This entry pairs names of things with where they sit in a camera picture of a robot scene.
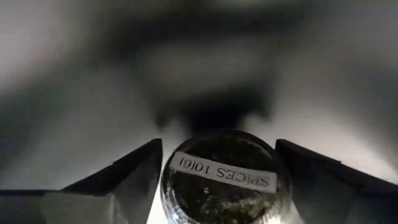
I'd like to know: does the yellow-lid spice jar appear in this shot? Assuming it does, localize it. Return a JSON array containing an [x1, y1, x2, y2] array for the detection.
[[160, 129, 293, 224]]

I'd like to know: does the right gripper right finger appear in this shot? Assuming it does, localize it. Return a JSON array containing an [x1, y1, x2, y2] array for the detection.
[[275, 139, 398, 224]]

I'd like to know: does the white plastic bin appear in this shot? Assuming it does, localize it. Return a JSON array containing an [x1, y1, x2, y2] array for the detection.
[[0, 30, 398, 224]]

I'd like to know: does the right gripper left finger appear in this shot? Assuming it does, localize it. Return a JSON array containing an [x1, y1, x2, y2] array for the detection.
[[62, 138, 164, 224]]

